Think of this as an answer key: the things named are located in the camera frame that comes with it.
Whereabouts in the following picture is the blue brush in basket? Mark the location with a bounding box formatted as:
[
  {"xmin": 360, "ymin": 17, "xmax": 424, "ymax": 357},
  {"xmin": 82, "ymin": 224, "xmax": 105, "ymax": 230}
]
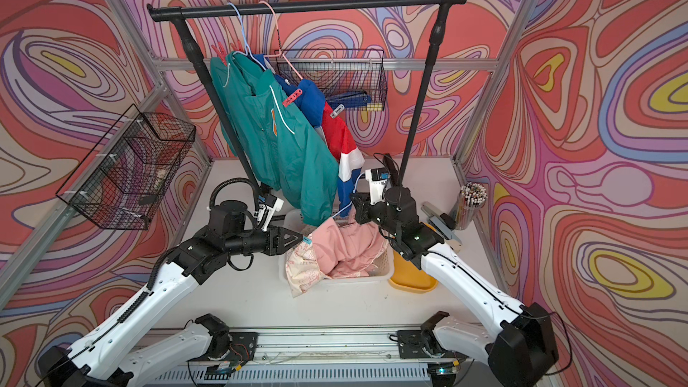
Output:
[{"xmin": 326, "ymin": 91, "xmax": 372, "ymax": 109}]

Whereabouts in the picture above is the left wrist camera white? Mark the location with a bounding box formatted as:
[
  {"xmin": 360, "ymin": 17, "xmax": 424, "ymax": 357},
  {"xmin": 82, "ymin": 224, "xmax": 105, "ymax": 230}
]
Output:
[{"xmin": 257, "ymin": 193, "xmax": 284, "ymax": 232}]

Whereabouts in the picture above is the white perforated plastic basket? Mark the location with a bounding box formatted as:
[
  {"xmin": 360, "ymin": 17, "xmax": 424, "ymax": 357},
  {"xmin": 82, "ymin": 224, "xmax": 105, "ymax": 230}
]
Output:
[{"xmin": 279, "ymin": 210, "xmax": 393, "ymax": 285}]

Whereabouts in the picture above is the black wire basket left wall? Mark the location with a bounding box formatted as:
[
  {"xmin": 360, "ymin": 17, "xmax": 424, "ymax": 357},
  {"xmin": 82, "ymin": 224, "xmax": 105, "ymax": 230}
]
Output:
[{"xmin": 56, "ymin": 105, "xmax": 196, "ymax": 230}]

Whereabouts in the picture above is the blue red white jacket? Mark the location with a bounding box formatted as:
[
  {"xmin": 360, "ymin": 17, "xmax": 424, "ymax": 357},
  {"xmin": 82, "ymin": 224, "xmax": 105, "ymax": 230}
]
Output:
[{"xmin": 275, "ymin": 75, "xmax": 365, "ymax": 210}]

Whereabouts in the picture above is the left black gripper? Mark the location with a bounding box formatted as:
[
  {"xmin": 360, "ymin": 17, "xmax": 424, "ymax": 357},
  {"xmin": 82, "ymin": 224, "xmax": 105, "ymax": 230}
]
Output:
[{"xmin": 224, "ymin": 224, "xmax": 304, "ymax": 258}]

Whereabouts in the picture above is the cup of coloured pencils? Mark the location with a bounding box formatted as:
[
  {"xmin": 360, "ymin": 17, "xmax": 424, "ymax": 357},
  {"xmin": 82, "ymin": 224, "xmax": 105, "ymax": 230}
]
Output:
[{"xmin": 454, "ymin": 182, "xmax": 487, "ymax": 229}]

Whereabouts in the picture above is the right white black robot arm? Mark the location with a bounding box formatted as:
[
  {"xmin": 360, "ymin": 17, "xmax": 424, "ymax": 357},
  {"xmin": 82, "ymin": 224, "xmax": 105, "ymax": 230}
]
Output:
[{"xmin": 351, "ymin": 186, "xmax": 559, "ymax": 386}]

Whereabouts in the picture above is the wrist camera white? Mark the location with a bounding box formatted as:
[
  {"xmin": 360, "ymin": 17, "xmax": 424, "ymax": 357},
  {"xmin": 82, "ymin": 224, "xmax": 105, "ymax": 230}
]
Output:
[
  {"xmin": 257, "ymin": 193, "xmax": 284, "ymax": 232},
  {"xmin": 365, "ymin": 167, "xmax": 390, "ymax": 205}
]

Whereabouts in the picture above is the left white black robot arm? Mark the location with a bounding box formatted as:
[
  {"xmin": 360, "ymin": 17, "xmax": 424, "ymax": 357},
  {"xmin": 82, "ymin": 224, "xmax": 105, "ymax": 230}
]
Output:
[{"xmin": 38, "ymin": 177, "xmax": 303, "ymax": 386}]

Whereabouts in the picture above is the grey stapler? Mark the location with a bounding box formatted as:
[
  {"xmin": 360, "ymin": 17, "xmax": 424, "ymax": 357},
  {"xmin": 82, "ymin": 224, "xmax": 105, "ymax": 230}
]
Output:
[{"xmin": 421, "ymin": 202, "xmax": 462, "ymax": 245}]

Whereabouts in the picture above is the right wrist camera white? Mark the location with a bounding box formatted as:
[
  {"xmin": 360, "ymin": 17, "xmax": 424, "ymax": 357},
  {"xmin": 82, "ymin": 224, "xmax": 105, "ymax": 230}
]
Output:
[{"xmin": 365, "ymin": 167, "xmax": 390, "ymax": 205}]

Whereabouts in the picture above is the black clothes rack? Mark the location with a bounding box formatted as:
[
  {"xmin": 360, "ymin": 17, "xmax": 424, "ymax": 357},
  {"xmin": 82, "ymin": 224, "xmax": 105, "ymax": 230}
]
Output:
[{"xmin": 146, "ymin": 0, "xmax": 468, "ymax": 185}]

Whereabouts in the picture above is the white grey clothespin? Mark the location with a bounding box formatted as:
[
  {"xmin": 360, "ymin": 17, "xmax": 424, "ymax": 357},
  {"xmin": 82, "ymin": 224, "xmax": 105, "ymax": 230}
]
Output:
[{"xmin": 331, "ymin": 104, "xmax": 345, "ymax": 118}]

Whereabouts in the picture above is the light blue hanger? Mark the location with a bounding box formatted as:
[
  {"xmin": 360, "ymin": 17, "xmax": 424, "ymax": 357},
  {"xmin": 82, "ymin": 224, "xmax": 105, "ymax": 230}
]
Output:
[{"xmin": 331, "ymin": 204, "xmax": 357, "ymax": 226}]

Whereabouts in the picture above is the black wire basket back wall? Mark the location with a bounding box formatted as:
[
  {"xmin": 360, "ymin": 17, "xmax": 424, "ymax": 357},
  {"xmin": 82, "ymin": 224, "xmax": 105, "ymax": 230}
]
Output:
[{"xmin": 273, "ymin": 47, "xmax": 388, "ymax": 112}]

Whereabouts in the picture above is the pink printed jacket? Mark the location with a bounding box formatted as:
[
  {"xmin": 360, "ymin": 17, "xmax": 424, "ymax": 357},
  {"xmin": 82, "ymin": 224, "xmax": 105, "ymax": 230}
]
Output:
[{"xmin": 285, "ymin": 218, "xmax": 389, "ymax": 297}]

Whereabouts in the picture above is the pink hanger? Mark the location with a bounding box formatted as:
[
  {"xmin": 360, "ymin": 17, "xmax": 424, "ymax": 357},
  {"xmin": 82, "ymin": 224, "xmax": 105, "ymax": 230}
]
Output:
[{"xmin": 259, "ymin": 0, "xmax": 304, "ymax": 81}]

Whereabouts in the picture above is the black wire basket wall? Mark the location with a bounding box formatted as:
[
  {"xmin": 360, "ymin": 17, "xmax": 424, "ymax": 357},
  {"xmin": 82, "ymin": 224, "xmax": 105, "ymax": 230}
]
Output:
[
  {"xmin": 56, "ymin": 105, "xmax": 196, "ymax": 230},
  {"xmin": 273, "ymin": 47, "xmax": 388, "ymax": 112}
]

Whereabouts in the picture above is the green jacket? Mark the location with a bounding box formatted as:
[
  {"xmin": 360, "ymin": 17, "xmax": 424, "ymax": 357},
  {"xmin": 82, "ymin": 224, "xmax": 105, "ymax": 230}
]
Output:
[{"xmin": 210, "ymin": 52, "xmax": 339, "ymax": 227}]

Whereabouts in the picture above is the yellow plastic tray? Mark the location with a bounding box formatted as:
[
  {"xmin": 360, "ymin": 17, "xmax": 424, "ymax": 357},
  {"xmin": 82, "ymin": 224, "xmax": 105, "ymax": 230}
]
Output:
[{"xmin": 389, "ymin": 227, "xmax": 438, "ymax": 294}]

